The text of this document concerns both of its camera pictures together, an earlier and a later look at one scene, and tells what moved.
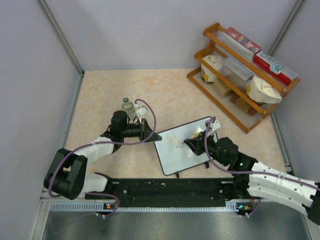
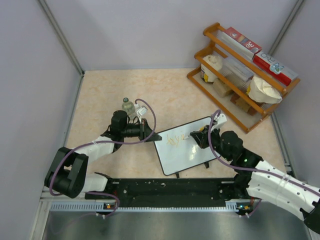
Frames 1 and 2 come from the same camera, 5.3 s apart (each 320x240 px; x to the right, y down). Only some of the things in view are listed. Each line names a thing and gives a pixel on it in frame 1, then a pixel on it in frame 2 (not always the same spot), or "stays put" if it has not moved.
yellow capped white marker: [198, 134] to [201, 129]
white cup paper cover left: [215, 61] stays put
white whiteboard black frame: [172, 159] stays put
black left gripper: [145, 131] stays put
